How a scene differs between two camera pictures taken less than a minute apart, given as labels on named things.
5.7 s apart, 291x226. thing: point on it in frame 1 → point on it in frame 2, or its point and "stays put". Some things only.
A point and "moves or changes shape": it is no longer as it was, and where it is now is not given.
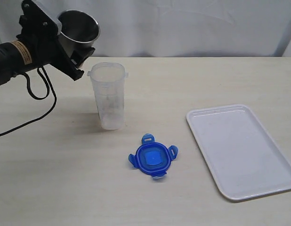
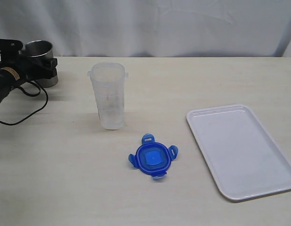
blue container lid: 153,158 stays put
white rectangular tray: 244,159 stays put
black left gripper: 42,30 → 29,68
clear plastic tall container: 109,79 stays put
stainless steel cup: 79,30 moves or changes shape
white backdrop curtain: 141,28 stays put
